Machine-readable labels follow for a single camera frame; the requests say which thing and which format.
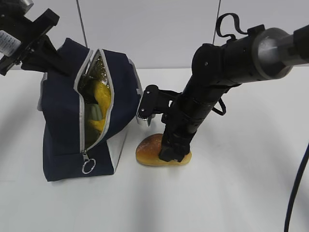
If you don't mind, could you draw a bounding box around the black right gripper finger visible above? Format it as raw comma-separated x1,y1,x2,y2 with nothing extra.
158,137,192,162

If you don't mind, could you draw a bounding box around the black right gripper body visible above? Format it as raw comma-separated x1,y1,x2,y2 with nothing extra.
163,91,212,145

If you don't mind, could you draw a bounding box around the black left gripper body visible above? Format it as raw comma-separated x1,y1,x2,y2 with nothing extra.
0,8,59,75

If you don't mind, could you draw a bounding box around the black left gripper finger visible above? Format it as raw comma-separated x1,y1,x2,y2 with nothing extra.
38,36,72,76

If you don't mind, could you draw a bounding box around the brown bread roll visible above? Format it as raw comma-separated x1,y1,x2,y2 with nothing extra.
136,133,192,167

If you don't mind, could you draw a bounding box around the yellow banana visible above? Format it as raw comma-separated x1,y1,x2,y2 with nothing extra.
88,80,112,133

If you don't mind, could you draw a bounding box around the navy blue lunch bag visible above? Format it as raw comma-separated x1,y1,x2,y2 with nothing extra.
38,38,142,182

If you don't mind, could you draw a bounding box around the glass container green lid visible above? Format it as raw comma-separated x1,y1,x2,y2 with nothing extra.
89,104,102,121

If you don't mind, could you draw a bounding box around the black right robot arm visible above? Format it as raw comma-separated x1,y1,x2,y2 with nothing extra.
159,25,309,161

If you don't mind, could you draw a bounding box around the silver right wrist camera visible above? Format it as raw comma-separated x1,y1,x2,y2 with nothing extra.
136,85,180,127

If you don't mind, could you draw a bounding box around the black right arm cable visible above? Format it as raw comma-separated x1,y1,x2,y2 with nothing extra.
212,13,249,44

